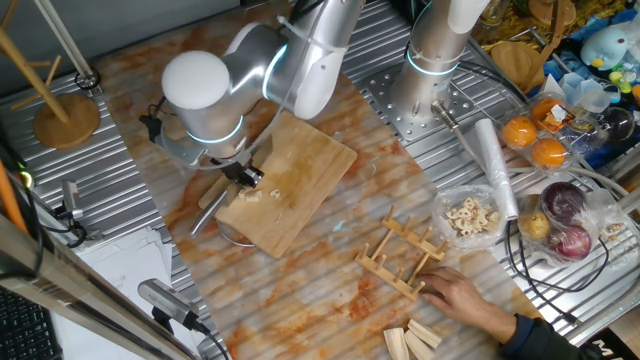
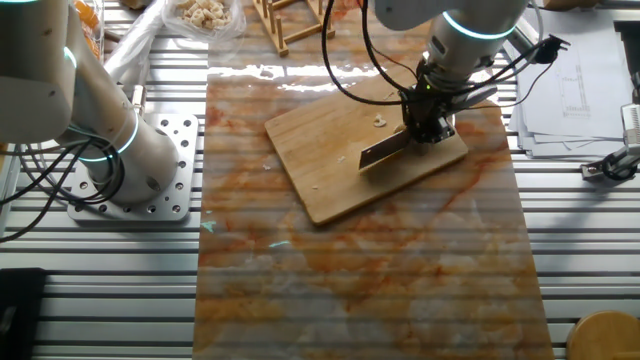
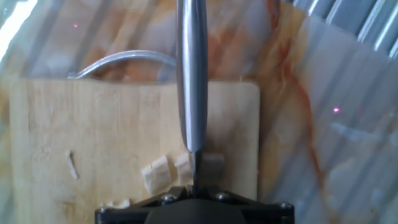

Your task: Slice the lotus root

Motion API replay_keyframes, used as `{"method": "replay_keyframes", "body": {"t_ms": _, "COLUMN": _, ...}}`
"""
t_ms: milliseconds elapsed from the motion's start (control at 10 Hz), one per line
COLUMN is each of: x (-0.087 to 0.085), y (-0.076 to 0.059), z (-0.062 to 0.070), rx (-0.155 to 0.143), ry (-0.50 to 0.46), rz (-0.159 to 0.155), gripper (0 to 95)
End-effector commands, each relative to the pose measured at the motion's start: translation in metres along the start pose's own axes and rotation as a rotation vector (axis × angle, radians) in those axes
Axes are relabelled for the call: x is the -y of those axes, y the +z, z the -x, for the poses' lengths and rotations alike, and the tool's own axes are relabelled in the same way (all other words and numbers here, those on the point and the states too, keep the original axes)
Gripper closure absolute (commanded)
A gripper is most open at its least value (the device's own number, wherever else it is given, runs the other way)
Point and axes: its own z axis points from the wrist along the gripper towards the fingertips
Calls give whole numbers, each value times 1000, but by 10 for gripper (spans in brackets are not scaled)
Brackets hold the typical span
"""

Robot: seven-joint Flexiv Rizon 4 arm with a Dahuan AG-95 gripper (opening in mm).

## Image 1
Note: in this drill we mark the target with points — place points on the grey camera with black clamp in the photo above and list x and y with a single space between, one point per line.
165 300

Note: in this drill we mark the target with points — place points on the forearm in dark sleeve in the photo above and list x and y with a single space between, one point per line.
545 342

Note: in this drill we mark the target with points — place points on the clear plastic bag roll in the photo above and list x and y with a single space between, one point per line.
495 165

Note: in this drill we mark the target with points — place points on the small grey camera on mount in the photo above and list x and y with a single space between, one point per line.
71 196

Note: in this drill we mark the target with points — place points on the black keyboard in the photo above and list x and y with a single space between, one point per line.
25 330

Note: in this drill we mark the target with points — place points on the glass bowl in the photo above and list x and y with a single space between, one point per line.
617 124

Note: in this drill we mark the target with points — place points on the wrist camera on grey bracket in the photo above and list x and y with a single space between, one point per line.
150 127

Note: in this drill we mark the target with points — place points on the white paper stack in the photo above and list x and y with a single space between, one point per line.
115 270

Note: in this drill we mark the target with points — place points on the clear plastic produce bag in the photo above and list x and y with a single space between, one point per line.
602 210

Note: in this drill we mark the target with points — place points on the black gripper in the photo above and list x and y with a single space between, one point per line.
236 167

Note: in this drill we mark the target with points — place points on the clear plastic fruit container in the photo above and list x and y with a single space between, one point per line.
575 135

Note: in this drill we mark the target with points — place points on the white tripod legs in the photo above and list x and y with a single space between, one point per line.
66 42

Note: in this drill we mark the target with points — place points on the bare person hand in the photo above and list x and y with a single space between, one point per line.
460 297

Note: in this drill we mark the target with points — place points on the orange pole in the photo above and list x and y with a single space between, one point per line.
10 200

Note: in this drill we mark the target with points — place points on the red onion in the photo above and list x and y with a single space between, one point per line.
570 242
562 200

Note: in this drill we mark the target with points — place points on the wooden hanger stand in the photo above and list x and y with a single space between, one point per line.
517 65

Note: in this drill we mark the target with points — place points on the orange marble pattern mat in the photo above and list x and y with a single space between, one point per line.
325 310

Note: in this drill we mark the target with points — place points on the wooden blocks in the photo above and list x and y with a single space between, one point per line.
425 334

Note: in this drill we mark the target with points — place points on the clear measuring cup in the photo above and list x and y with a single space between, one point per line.
585 95

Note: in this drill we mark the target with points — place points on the orange fruit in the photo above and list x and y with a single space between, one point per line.
548 152
519 131

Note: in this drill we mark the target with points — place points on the bag of lotus slices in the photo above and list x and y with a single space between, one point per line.
470 217

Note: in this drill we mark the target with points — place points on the orange with paper label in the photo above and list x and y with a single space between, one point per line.
542 109

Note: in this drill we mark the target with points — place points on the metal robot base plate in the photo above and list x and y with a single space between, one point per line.
385 100

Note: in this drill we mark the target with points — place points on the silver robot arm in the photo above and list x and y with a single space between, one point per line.
195 80

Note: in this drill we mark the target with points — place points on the black printed box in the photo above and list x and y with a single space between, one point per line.
620 348

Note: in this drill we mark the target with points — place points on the wooden peg rack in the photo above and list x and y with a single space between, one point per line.
400 275

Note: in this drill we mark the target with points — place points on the wooden mug tree stand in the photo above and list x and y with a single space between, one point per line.
67 122

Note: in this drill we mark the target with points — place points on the wooden cutting board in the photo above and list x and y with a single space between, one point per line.
300 180

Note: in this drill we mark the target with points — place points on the lotus root piece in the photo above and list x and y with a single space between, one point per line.
250 195

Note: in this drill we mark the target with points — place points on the blue plush toy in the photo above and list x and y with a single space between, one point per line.
605 47

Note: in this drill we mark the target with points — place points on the aluminium frame bar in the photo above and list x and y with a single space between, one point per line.
75 300

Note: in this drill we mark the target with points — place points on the thin lotus root slice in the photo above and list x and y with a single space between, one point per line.
275 193

